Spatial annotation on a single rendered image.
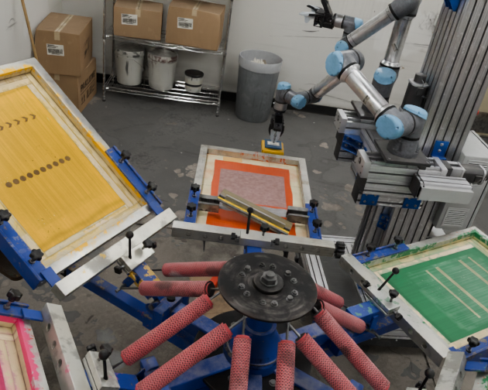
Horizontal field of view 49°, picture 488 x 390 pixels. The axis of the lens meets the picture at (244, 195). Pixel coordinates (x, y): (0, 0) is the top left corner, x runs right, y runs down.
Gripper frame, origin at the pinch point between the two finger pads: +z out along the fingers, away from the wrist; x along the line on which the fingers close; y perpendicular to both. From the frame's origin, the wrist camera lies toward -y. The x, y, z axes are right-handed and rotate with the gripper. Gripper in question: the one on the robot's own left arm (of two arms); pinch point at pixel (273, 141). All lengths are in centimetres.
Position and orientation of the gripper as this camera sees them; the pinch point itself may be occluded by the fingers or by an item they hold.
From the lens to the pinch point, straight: 314.9
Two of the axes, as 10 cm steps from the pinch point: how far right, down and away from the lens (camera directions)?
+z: -1.4, 8.4, 5.3
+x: -9.9, -1.3, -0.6
